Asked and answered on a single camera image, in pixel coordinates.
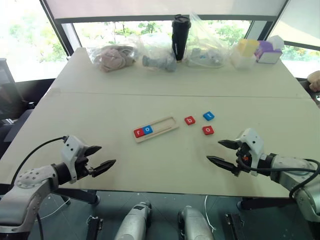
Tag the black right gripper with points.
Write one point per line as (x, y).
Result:
(242, 160)

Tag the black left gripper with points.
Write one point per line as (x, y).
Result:
(81, 166)

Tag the red letter tile o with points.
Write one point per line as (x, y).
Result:
(208, 130)

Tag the blue letter tile t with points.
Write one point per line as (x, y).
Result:
(209, 115)

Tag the red letter tile b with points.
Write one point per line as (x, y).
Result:
(189, 121)

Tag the wooden letter tray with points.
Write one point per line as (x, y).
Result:
(175, 123)

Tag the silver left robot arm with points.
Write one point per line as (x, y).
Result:
(25, 197)

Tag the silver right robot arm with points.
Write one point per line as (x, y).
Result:
(287, 165)

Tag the red letter tile r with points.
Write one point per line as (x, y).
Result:
(139, 132)

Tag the blue letter tile o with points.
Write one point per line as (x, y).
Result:
(148, 129)

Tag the silver rounded robot leg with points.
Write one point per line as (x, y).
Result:
(195, 222)
(132, 222)

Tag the black table foot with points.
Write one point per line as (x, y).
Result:
(262, 203)
(80, 196)

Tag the white square container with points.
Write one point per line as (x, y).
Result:
(241, 61)

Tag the plastic bag with pink cloth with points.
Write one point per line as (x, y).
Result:
(112, 58)

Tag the tall clear bag with items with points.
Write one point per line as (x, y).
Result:
(207, 50)

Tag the black office chair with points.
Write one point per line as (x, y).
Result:
(10, 100)

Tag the yellow cup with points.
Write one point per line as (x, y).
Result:
(247, 47)

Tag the purple tissue box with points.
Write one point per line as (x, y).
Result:
(268, 53)

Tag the grey plastic toy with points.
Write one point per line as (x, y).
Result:
(160, 63)

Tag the seated bystander person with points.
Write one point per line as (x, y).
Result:
(315, 78)

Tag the clear crumpled plastic bag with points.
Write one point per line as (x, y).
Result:
(152, 46)

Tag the black travel tumbler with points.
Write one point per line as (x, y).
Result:
(180, 37)

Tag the narrow white roller blind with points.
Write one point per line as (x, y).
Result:
(300, 22)

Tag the wide white roller blind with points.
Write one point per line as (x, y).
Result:
(162, 7)

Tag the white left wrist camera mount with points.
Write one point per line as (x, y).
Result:
(71, 148)

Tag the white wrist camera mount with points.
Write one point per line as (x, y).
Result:
(251, 138)
(71, 148)

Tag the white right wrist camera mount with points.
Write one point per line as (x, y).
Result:
(251, 138)

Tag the black floor bracket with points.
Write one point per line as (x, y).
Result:
(233, 226)
(95, 227)

